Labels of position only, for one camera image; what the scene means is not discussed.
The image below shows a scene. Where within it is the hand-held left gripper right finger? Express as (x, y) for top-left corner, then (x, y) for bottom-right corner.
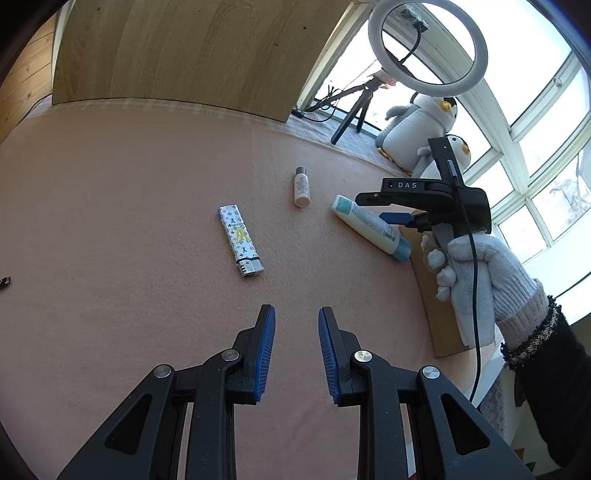
(318, 306), (536, 480)

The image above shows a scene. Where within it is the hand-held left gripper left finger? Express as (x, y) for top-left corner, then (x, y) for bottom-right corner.
(58, 304), (277, 480)

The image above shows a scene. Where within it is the white lotion tube blue cap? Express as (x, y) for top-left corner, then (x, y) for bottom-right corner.
(331, 195), (413, 264)

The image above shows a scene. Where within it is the cardboard box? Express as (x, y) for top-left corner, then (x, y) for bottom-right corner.
(399, 210), (504, 358)

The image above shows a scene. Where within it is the small patterned lip balm tube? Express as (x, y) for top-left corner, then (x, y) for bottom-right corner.
(218, 204), (265, 278)

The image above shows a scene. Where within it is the person's right forearm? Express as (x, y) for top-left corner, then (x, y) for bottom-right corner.
(501, 295), (591, 472)

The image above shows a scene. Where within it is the person's right hand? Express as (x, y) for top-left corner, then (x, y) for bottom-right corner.
(427, 233), (550, 324)

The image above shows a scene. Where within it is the small penguin plush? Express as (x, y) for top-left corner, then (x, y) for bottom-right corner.
(411, 134), (472, 185)

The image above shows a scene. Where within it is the small white bottle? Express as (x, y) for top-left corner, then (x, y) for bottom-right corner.
(294, 167), (311, 208)

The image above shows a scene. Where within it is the large penguin plush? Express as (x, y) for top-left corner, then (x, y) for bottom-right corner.
(375, 91), (460, 175)

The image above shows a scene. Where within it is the black tripod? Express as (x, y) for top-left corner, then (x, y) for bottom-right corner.
(330, 76), (384, 145)

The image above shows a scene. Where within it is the black phone holder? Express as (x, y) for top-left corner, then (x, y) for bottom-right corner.
(401, 7), (430, 65)

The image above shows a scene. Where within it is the light wooden board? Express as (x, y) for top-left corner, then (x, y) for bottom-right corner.
(52, 0), (356, 123)

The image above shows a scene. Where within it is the wooden plank panel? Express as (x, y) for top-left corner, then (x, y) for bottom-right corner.
(0, 11), (58, 144)

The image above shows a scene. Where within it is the white window frame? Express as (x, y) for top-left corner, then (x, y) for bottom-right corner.
(295, 0), (591, 324)

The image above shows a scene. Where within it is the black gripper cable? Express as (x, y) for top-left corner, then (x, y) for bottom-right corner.
(455, 161), (485, 407)

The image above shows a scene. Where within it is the black tripod cable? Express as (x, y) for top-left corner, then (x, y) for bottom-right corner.
(300, 83), (342, 123)

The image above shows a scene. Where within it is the white ring light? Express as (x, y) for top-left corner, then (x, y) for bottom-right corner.
(368, 0), (489, 99)

